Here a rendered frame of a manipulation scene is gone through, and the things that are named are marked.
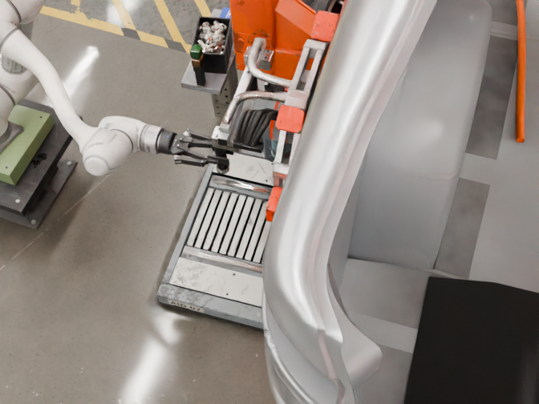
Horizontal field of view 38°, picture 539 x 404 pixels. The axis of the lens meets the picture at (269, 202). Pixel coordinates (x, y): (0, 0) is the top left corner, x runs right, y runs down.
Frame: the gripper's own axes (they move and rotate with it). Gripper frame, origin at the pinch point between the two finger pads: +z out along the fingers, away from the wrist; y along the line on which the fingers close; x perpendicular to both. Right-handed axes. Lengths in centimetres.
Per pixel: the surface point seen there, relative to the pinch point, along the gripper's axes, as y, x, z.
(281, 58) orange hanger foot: -60, -19, 3
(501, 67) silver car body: -38, 22, 79
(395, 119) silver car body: 7, 45, 53
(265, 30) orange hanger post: -60, -6, -3
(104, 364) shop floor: 53, -83, -38
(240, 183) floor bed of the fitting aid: -36, -75, -10
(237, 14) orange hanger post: -60, 0, -13
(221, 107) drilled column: -73, -76, -30
